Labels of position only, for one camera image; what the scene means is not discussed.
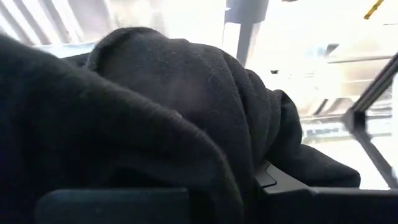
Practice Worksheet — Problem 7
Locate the black aluminium table frame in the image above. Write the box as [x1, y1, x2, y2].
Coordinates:
[341, 52, 398, 189]

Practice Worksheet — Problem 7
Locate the black garment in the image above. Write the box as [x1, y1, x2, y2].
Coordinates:
[0, 26, 361, 224]

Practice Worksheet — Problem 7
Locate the black upright post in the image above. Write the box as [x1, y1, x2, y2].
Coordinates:
[223, 0, 271, 67]

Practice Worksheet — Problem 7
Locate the yellow bar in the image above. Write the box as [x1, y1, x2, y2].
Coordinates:
[363, 0, 386, 20]

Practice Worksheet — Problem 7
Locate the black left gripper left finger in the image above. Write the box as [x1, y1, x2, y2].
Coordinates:
[35, 187, 191, 224]

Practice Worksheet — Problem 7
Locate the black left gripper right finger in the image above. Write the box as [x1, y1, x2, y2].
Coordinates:
[254, 161, 398, 224]

